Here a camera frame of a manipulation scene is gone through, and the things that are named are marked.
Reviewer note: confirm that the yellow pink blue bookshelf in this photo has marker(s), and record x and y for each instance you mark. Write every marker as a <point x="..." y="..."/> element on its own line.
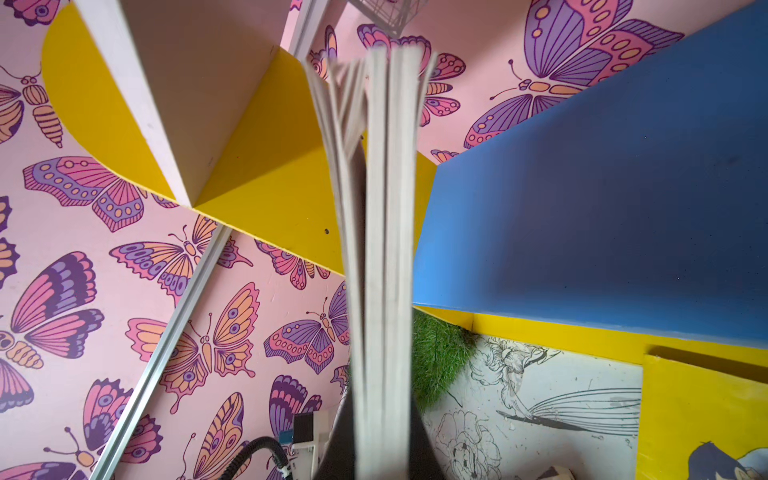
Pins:
<point x="630" y="219"/>

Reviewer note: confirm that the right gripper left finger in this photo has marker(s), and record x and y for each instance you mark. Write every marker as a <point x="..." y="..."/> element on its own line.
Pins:
<point x="338" y="460"/>

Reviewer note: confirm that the green artificial grass mat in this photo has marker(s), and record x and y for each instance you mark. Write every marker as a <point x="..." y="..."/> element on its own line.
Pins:
<point x="440" y="352"/>

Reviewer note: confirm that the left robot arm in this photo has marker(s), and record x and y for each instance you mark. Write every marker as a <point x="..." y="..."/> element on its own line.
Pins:
<point x="265" y="450"/>

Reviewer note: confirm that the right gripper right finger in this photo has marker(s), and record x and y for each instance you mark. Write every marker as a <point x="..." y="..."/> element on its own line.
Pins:
<point x="423" y="461"/>

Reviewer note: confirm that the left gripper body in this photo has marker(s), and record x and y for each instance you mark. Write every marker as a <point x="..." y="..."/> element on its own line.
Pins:
<point x="306" y="443"/>

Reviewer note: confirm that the wire rack on shelf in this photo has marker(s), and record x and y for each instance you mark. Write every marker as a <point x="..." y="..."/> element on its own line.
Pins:
<point x="392" y="16"/>

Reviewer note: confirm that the yellow cartoon cover book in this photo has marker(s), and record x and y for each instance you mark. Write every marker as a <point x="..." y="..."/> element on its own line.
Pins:
<point x="700" y="423"/>

